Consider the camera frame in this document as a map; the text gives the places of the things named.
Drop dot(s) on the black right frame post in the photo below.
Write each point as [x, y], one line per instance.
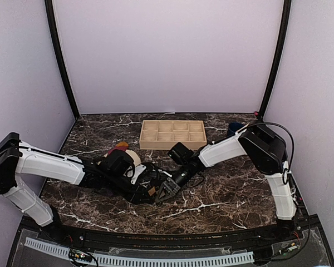
[276, 58]

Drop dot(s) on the black frame post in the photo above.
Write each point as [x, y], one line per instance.
[51, 19]
[276, 58]

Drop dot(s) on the round beige plate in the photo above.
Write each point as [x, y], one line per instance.
[131, 153]

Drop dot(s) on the blue enamel mug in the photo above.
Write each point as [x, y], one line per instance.
[233, 128]

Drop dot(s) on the black left frame post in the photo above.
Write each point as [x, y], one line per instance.
[51, 19]

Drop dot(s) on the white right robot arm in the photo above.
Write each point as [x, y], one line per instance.
[267, 151]

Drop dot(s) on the white slotted cable duct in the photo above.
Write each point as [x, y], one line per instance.
[135, 257]

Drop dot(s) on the purple maroon striped sock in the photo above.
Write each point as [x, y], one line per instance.
[121, 146]

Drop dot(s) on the pale wooden stick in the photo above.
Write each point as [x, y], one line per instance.
[244, 127]

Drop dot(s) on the wooden compartment tray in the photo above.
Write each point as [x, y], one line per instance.
[164, 134]

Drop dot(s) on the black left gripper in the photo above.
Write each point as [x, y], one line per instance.
[139, 192]

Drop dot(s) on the black front rail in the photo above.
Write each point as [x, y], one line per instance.
[103, 240]

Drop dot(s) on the brown beige argyle sock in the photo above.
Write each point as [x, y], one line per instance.
[152, 191]

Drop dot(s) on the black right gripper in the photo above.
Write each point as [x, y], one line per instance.
[167, 183]

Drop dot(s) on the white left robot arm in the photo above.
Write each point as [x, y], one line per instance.
[18, 157]

